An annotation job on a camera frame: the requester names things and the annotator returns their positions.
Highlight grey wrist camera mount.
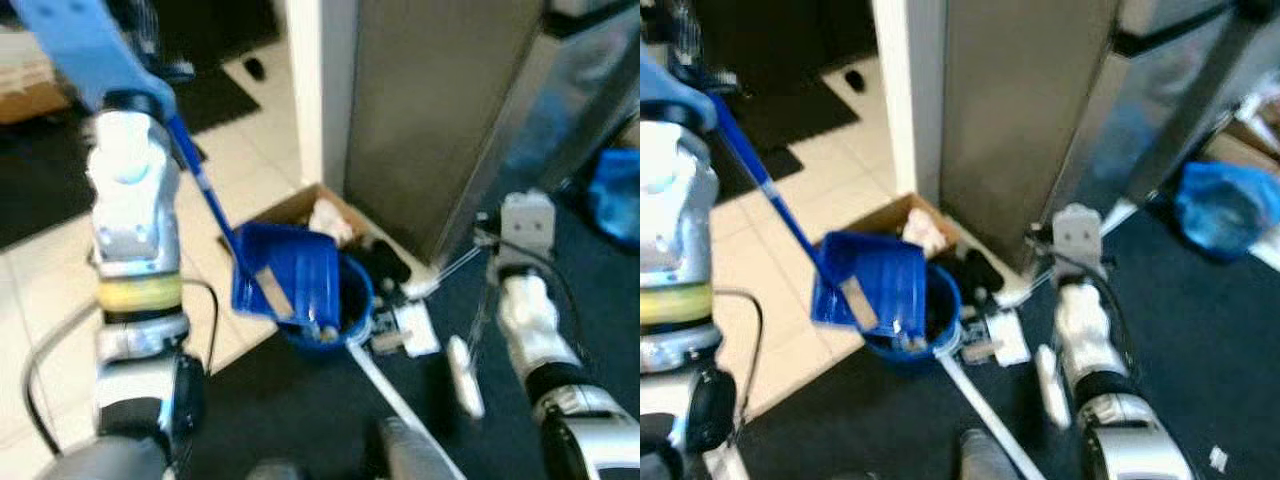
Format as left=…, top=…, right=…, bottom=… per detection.
left=499, top=192, right=557, bottom=264
left=640, top=48, right=723, bottom=133
left=8, top=0, right=177, bottom=113
left=1051, top=204, right=1105, bottom=278

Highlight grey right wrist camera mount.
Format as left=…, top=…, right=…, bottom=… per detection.
left=499, top=192, right=557, bottom=264
left=1051, top=204, right=1105, bottom=278

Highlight brown cardboard box with clutter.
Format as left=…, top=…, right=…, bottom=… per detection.
left=1204, top=95, right=1280, bottom=183

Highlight crumpled white cloth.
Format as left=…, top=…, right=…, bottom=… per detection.
left=899, top=207, right=947, bottom=257
left=307, top=197, right=352, bottom=247

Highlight black foam puzzle mat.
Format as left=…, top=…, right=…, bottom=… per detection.
left=700, top=78, right=863, bottom=206
left=195, top=0, right=283, bottom=59
left=0, top=68, right=263, bottom=253
left=690, top=0, right=873, bottom=73

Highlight dark blue carpet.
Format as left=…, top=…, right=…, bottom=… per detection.
left=185, top=180, right=641, bottom=480
left=735, top=195, right=1280, bottom=480

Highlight white paper sheet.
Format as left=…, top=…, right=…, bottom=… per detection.
left=984, top=309, right=1032, bottom=367
left=394, top=299, right=442, bottom=359

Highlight blue long-handled dustpan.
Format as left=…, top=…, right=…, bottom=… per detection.
left=704, top=92, right=934, bottom=337
left=164, top=112, right=344, bottom=337

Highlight black cloth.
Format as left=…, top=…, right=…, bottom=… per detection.
left=944, top=249, right=1007, bottom=303
left=358, top=237, right=414, bottom=288

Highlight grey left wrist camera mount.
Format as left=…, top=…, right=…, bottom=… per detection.
left=8, top=0, right=177, bottom=113
left=640, top=48, right=723, bottom=133

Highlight wooden stool on casters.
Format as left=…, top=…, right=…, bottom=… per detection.
left=0, top=30, right=73, bottom=127

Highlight white oblong plastic piece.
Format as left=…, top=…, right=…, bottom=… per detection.
left=1034, top=344, right=1070, bottom=430
left=446, top=334, right=488, bottom=420

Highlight blue plastic bag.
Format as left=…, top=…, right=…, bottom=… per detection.
left=1174, top=161, right=1277, bottom=262
left=587, top=149, right=641, bottom=247

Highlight stainless steel fridge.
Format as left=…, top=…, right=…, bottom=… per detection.
left=344, top=0, right=641, bottom=267
left=939, top=0, right=1280, bottom=273

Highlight open brown cardboard box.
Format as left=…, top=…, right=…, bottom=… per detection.
left=834, top=192, right=953, bottom=253
left=238, top=182, right=353, bottom=243

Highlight blue plastic bucket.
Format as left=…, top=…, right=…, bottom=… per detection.
left=858, top=262, right=964, bottom=377
left=274, top=250, right=377, bottom=353

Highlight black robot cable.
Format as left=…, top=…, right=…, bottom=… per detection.
left=714, top=287, right=767, bottom=433
left=21, top=277, right=218, bottom=463

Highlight grey robot right leg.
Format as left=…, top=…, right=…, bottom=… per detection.
left=379, top=417, right=447, bottom=480
left=959, top=429, right=1022, bottom=480

